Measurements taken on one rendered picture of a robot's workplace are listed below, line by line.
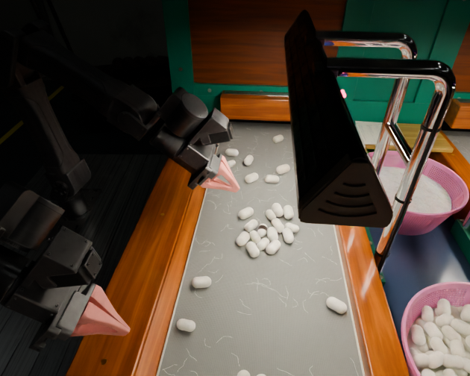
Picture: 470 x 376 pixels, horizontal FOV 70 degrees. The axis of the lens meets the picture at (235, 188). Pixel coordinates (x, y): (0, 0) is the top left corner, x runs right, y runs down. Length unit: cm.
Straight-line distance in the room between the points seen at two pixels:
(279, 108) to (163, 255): 58
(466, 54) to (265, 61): 55
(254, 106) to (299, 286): 58
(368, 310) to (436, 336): 11
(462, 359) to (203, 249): 46
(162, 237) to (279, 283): 24
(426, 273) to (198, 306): 49
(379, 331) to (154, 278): 37
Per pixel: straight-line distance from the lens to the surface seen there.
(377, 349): 59
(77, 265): 40
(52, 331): 45
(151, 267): 65
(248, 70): 108
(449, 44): 115
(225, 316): 60
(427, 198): 96
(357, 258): 68
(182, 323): 58
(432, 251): 90
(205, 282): 62
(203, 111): 63
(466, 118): 119
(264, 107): 104
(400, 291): 78
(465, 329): 69
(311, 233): 74
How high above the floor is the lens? 125
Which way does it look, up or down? 37 degrees down
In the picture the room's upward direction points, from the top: straight up
